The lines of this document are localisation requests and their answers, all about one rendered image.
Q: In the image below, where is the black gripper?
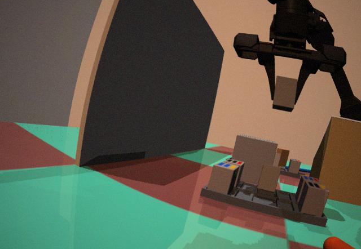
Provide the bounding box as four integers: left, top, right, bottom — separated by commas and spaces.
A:
233, 33, 347, 104

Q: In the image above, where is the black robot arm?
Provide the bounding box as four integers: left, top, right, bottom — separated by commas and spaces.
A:
268, 0, 361, 121

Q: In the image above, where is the orange-red rounded cylinder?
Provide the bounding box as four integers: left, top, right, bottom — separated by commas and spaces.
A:
323, 237, 355, 249

